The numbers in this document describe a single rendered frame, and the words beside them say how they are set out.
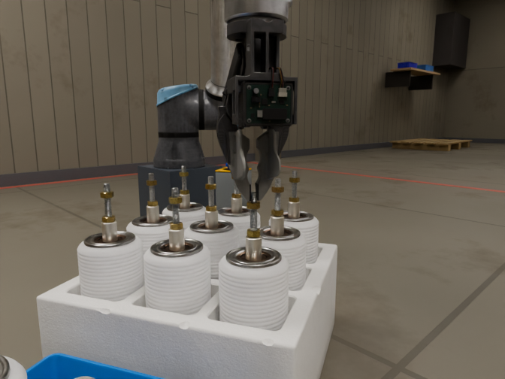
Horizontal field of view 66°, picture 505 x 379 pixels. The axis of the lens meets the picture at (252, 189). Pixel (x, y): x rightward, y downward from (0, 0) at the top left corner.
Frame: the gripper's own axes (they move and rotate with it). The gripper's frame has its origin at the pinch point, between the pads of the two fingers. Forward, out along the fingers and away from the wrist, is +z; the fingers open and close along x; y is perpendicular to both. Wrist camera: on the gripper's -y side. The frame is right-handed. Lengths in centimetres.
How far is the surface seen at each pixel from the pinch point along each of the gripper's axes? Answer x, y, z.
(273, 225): 5.5, -8.5, 7.6
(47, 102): -89, -248, -20
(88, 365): -22.1, -0.3, 22.8
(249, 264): -1.2, 3.5, 9.0
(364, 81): 266, -464, -61
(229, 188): 3.6, -41.0, 7.2
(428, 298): 51, -28, 34
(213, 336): -6.3, 5.9, 17.1
